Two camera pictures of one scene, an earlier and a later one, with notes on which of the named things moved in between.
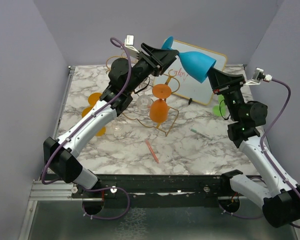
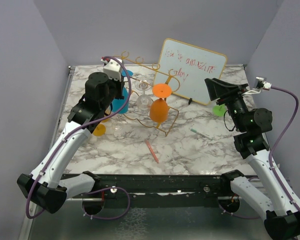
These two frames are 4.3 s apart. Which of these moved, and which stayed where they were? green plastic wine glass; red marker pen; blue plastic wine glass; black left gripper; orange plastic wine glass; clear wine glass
Moved: blue plastic wine glass; black left gripper
Stayed: orange plastic wine glass; clear wine glass; green plastic wine glass; red marker pen
